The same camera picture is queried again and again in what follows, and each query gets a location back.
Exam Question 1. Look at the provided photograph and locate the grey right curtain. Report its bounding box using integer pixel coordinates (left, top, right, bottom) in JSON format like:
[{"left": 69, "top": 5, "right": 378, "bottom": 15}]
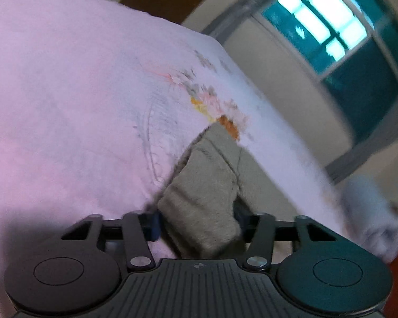
[{"left": 325, "top": 98, "right": 398, "bottom": 184}]

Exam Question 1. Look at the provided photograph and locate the pink floral bed sheet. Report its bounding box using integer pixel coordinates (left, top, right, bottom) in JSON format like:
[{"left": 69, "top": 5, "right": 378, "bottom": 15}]
[{"left": 0, "top": 0, "right": 347, "bottom": 317}]

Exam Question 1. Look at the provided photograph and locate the teal glass window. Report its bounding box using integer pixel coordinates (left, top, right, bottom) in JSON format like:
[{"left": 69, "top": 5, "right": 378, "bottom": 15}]
[{"left": 254, "top": 0, "right": 398, "bottom": 143}]

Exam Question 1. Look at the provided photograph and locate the light blue rolled quilt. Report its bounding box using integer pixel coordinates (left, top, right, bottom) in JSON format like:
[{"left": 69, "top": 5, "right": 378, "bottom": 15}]
[{"left": 341, "top": 175, "right": 398, "bottom": 263}]

